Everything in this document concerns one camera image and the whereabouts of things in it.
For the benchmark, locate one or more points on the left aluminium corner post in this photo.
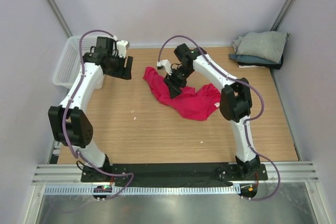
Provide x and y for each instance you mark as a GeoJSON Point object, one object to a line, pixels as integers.
{"type": "Point", "coordinates": [59, 17]}

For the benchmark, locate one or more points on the aluminium frame rail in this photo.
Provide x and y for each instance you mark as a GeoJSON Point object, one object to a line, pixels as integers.
{"type": "Point", "coordinates": [286, 172]}

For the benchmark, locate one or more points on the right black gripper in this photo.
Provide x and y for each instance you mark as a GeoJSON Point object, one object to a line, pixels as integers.
{"type": "Point", "coordinates": [174, 85]}

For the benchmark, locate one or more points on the dark blue folded t-shirt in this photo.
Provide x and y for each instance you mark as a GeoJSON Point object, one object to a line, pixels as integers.
{"type": "Point", "coordinates": [256, 60]}

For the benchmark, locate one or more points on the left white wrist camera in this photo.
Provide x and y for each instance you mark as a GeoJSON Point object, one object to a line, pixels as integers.
{"type": "Point", "coordinates": [122, 46]}

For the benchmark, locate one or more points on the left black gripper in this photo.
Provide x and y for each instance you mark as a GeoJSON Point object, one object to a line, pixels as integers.
{"type": "Point", "coordinates": [124, 73]}

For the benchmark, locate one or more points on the white plastic basket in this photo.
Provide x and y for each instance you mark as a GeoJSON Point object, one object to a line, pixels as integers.
{"type": "Point", "coordinates": [69, 64]}

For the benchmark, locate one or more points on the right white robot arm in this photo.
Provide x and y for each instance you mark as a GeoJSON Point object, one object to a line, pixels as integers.
{"type": "Point", "coordinates": [235, 99]}

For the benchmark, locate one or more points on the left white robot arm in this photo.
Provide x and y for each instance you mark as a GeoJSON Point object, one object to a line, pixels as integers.
{"type": "Point", "coordinates": [97, 57]}

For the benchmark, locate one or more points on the grey folded t-shirt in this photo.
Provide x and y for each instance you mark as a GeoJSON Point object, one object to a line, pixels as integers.
{"type": "Point", "coordinates": [267, 45]}

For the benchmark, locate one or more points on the white slotted cable duct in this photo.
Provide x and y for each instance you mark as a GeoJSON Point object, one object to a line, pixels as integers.
{"type": "Point", "coordinates": [105, 190]}

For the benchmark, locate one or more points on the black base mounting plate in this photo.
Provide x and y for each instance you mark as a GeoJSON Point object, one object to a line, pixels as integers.
{"type": "Point", "coordinates": [147, 174]}

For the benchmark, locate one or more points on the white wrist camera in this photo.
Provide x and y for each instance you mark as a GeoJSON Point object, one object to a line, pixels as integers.
{"type": "Point", "coordinates": [122, 46]}
{"type": "Point", "coordinates": [164, 65]}

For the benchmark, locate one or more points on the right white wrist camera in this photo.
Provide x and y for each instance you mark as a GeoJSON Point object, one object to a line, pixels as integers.
{"type": "Point", "coordinates": [164, 65]}

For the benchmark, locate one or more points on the red t-shirt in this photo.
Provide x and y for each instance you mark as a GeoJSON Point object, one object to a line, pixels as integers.
{"type": "Point", "coordinates": [191, 104]}

